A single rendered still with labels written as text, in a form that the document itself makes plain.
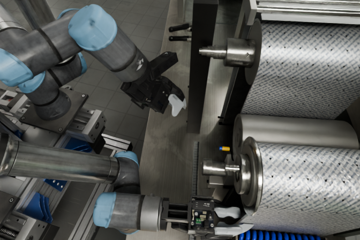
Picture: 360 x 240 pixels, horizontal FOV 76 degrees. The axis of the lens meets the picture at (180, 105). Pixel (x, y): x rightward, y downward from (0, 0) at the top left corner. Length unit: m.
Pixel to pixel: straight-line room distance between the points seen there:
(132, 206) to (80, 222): 1.04
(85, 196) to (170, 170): 0.89
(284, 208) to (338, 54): 0.31
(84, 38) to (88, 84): 1.96
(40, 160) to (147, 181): 0.37
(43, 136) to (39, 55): 0.79
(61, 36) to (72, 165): 0.30
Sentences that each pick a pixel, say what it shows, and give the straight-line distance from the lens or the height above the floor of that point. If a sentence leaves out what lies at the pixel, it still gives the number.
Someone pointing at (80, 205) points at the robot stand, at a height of 0.21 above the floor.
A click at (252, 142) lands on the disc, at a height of 1.30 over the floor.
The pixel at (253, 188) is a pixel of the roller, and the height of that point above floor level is 1.29.
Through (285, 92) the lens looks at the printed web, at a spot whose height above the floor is 1.30.
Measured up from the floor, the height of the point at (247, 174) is 1.28.
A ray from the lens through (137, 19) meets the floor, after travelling 3.04.
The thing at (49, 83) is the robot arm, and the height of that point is 1.00.
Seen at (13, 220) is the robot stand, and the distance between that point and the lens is 1.11.
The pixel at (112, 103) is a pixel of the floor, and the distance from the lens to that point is 2.18.
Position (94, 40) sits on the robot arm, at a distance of 0.43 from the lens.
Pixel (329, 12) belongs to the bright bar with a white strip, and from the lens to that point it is 0.53.
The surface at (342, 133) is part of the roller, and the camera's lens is 0.64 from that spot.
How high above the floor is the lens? 1.70
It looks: 55 degrees down
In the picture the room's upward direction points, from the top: straight up
